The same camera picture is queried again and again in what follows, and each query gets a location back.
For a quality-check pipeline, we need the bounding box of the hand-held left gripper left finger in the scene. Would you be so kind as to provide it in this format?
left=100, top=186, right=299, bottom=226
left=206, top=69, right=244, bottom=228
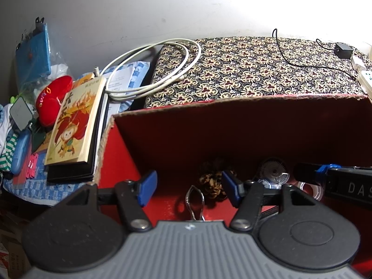
left=60, top=169, right=158, bottom=233

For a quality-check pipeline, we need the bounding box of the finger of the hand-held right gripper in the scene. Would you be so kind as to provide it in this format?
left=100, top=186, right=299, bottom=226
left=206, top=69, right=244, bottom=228
left=315, top=163, right=372, bottom=207

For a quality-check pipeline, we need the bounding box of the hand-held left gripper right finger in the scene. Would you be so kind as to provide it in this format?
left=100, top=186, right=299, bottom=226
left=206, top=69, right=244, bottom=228
left=221, top=169, right=322, bottom=233

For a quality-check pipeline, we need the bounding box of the clear tape roll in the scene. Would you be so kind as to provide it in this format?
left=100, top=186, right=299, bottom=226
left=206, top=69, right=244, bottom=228
left=296, top=180, right=326, bottom=202

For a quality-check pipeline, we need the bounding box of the pine cone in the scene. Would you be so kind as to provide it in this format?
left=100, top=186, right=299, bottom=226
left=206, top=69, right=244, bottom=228
left=198, top=157, right=237, bottom=201

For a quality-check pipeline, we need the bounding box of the black binder clip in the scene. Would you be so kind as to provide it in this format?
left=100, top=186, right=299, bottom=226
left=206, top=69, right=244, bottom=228
left=184, top=184, right=206, bottom=223

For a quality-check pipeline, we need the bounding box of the dark gear tape dispenser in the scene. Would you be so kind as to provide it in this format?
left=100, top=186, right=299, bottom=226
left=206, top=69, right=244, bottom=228
left=257, top=156, right=291, bottom=191

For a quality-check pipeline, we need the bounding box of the red cardboard box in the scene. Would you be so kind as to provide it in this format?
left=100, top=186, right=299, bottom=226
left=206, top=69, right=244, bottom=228
left=92, top=94, right=372, bottom=279

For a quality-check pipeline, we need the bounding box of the black notebook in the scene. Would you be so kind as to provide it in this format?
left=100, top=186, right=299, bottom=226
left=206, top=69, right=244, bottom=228
left=46, top=93, right=109, bottom=183

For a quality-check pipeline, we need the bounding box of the white power strip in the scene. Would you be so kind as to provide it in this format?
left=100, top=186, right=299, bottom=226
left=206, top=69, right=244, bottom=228
left=357, top=69, right=372, bottom=93

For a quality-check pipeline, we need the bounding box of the illustrated yellow book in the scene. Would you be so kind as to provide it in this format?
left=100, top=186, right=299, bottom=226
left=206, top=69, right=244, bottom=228
left=44, top=77, right=106, bottom=166

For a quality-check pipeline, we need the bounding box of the white plug adapter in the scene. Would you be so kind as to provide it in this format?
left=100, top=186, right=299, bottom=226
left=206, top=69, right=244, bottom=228
left=350, top=55, right=367, bottom=71

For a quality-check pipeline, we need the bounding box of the blue checkered cloth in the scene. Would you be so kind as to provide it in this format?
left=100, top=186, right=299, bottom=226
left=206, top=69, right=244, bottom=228
left=3, top=177, right=85, bottom=207

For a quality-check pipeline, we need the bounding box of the blue white printed paper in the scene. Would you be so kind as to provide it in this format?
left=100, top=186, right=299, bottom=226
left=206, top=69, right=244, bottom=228
left=103, top=60, right=150, bottom=105

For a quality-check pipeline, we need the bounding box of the floral patterned tablecloth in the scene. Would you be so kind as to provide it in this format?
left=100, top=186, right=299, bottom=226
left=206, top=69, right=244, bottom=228
left=144, top=36, right=372, bottom=109

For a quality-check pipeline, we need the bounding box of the red glasses case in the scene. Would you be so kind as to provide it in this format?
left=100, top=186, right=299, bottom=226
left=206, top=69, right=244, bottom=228
left=35, top=76, right=73, bottom=127

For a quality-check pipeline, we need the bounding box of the blue glasses case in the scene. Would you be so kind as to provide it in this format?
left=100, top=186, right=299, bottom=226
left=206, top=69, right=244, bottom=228
left=10, top=128, right=32, bottom=175

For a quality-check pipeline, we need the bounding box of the green striped sock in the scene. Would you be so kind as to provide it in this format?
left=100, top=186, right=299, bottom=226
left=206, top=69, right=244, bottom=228
left=0, top=134, right=18, bottom=173

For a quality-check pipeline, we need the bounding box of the clear plastic bag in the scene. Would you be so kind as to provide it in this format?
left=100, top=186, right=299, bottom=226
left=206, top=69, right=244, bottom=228
left=17, top=51, right=73, bottom=93

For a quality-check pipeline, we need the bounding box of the small grey mirror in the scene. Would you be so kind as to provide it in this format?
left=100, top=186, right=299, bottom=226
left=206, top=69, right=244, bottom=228
left=9, top=96, right=34, bottom=130

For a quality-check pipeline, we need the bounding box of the blue pouch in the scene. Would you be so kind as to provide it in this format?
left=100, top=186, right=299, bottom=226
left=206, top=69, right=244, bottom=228
left=14, top=17, right=52, bottom=92

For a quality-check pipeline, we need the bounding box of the coiled white cable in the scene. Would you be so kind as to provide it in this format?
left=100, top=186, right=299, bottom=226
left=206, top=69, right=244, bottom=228
left=93, top=38, right=202, bottom=101

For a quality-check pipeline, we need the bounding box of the black power adapter with cord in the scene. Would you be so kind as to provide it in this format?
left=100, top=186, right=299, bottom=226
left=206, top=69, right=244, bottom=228
left=272, top=28, right=358, bottom=82

